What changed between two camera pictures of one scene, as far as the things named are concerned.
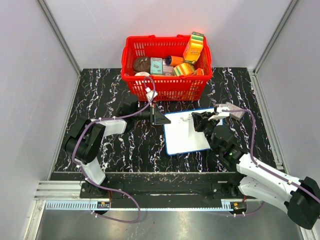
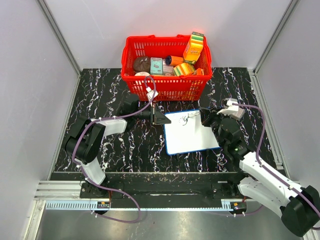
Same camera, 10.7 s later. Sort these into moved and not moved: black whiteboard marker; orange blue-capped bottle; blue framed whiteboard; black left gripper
Moved: black whiteboard marker
Not moved: orange blue-capped bottle; black left gripper; blue framed whiteboard
